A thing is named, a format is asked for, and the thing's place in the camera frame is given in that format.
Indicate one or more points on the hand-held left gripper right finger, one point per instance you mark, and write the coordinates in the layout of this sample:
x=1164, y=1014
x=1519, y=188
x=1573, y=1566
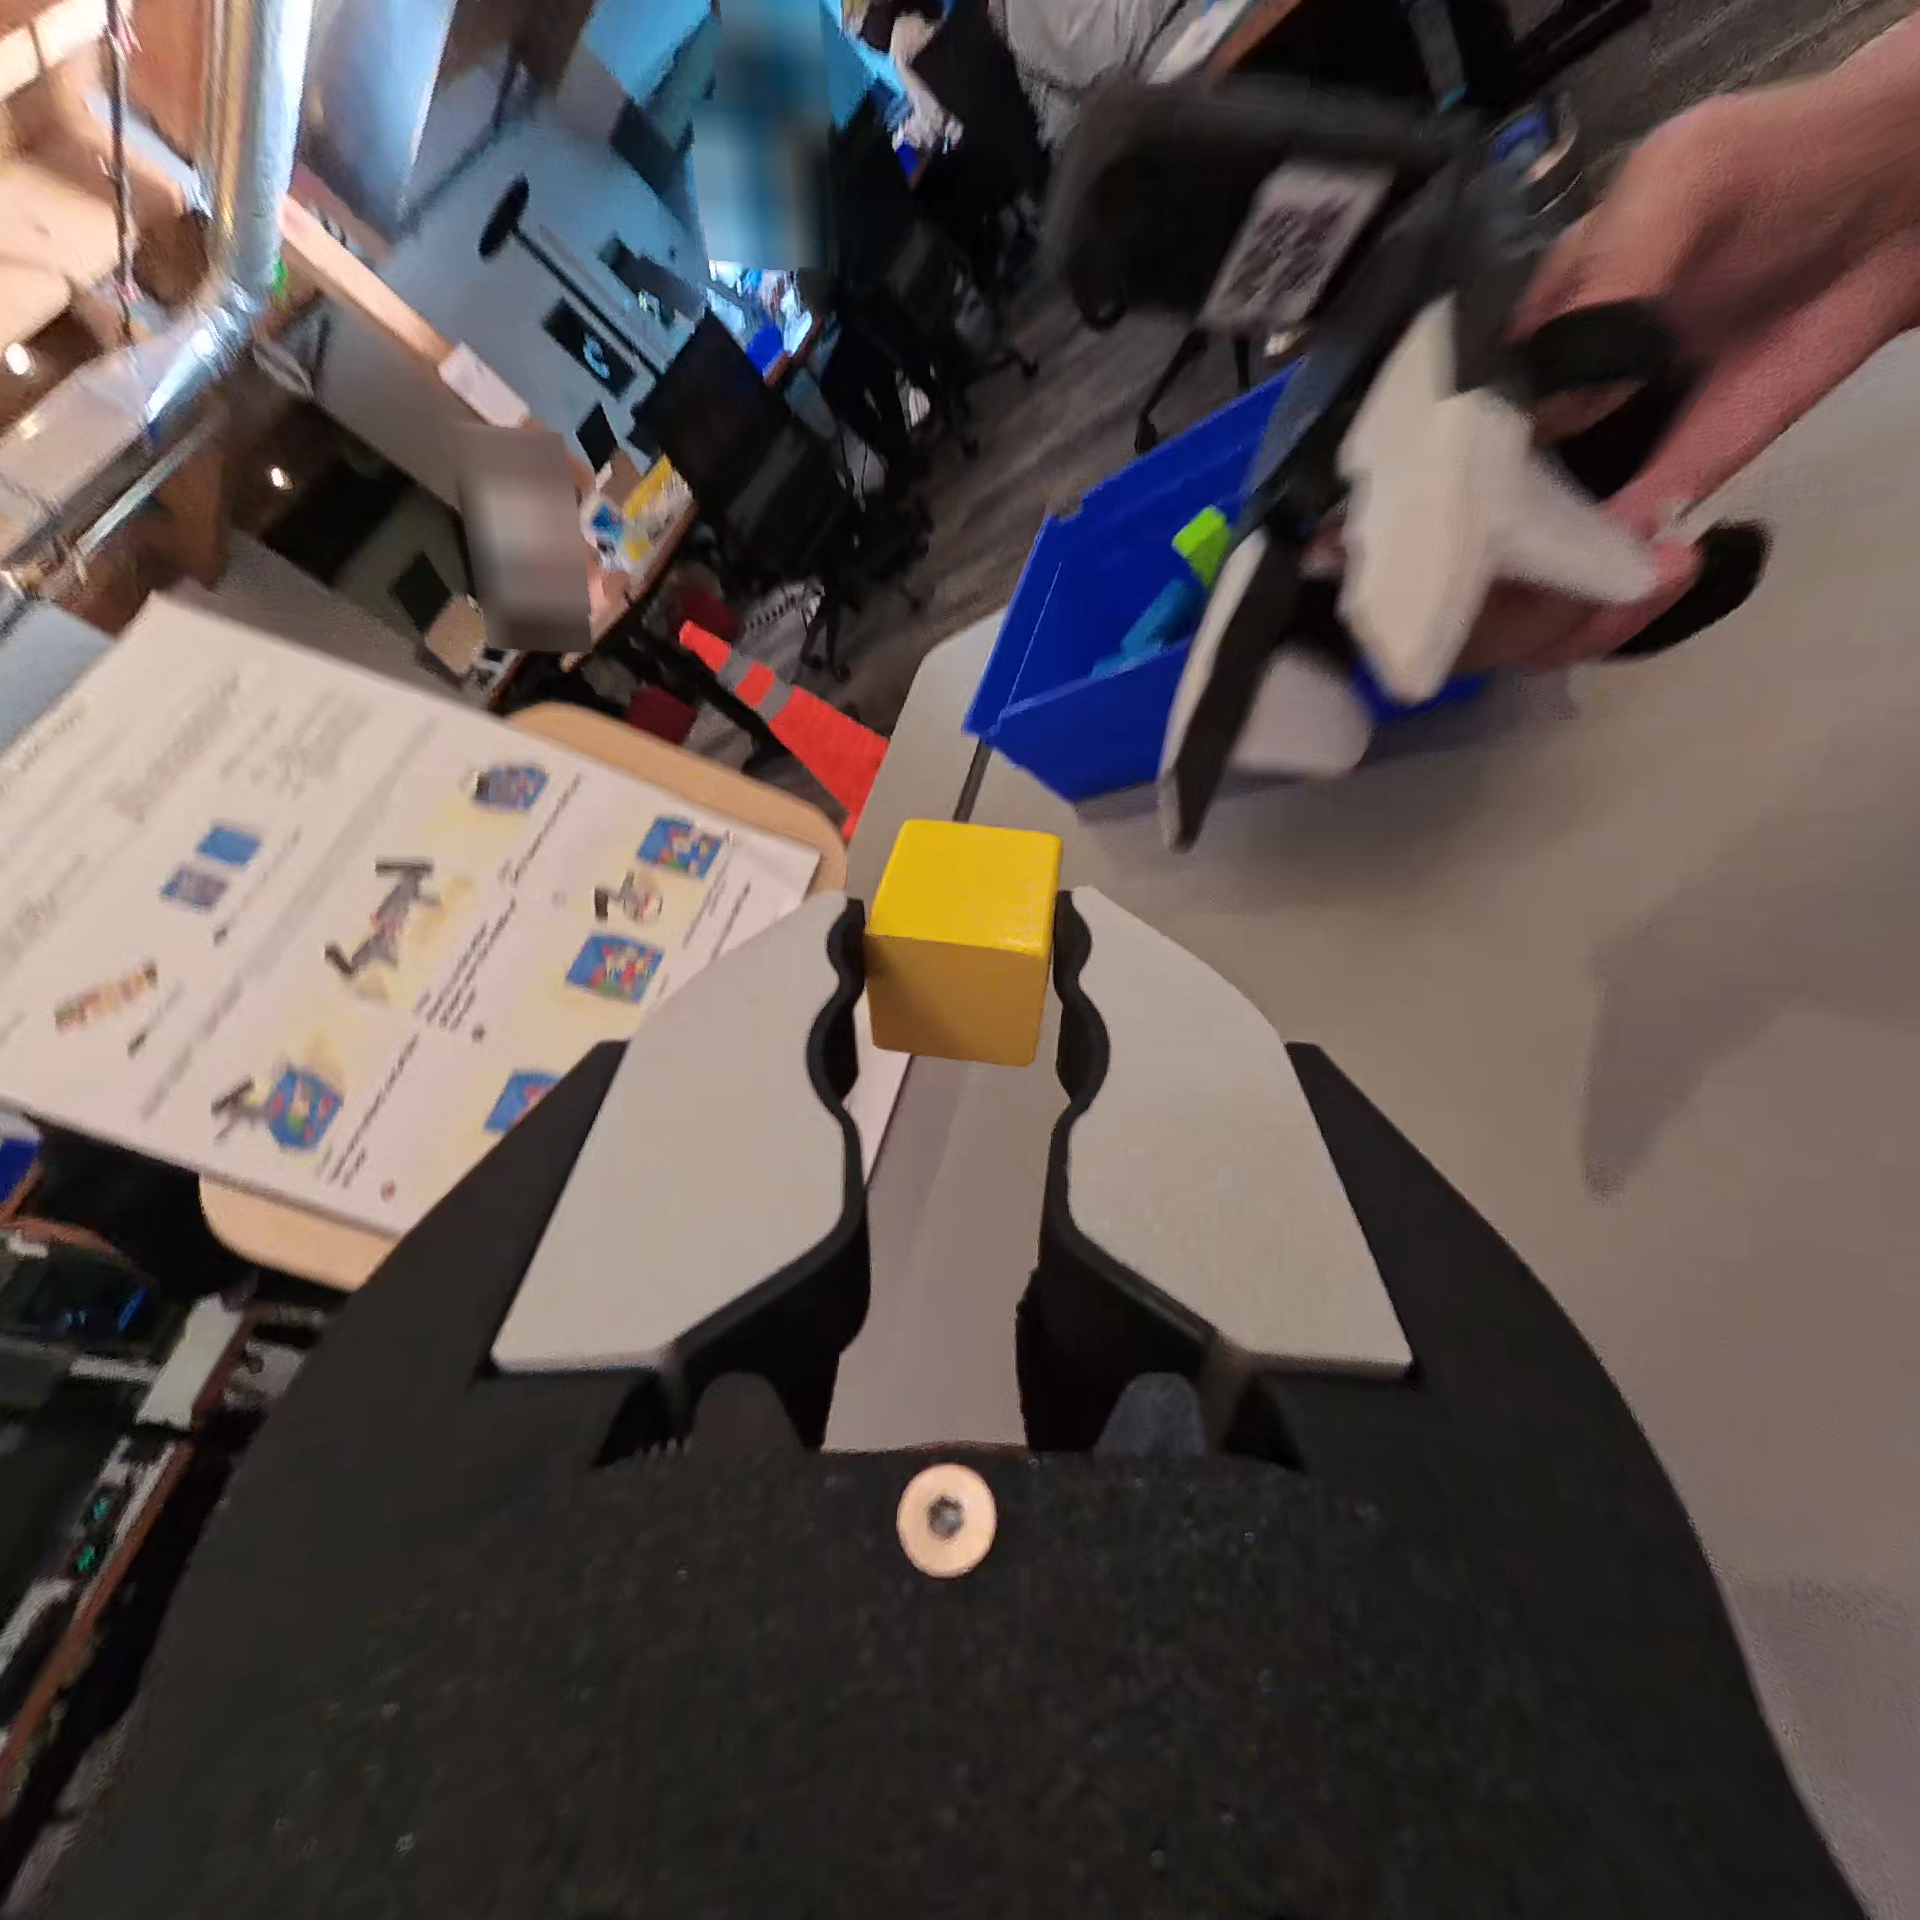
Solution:
x=1231, y=1171

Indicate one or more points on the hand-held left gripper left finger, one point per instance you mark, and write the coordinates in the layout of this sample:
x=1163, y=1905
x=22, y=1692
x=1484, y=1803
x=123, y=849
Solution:
x=677, y=1171

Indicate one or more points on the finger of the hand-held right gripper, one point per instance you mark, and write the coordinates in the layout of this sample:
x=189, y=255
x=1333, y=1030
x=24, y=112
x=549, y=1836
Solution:
x=1231, y=676

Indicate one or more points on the blue plastic bin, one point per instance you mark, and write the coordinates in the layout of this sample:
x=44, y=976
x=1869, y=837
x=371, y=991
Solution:
x=1110, y=647

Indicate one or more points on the yellow wooden cube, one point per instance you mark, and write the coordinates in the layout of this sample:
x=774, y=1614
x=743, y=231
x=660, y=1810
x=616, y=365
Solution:
x=961, y=937

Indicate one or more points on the person's right hand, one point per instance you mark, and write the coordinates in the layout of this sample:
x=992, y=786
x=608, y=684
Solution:
x=1771, y=271

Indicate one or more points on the small green wooden block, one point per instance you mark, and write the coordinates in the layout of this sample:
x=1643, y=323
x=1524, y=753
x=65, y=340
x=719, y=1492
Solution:
x=1201, y=545

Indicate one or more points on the orange striped bar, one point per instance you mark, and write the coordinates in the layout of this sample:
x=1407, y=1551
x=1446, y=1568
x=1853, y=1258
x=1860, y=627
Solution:
x=797, y=720

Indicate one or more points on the clipboard with instruction sheet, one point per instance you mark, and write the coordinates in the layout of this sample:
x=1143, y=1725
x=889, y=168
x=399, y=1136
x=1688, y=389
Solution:
x=331, y=901

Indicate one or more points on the black monitor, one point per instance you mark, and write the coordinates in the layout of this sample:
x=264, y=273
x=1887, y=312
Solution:
x=721, y=421

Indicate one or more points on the silver ventilation duct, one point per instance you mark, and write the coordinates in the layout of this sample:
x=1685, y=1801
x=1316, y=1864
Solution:
x=181, y=300

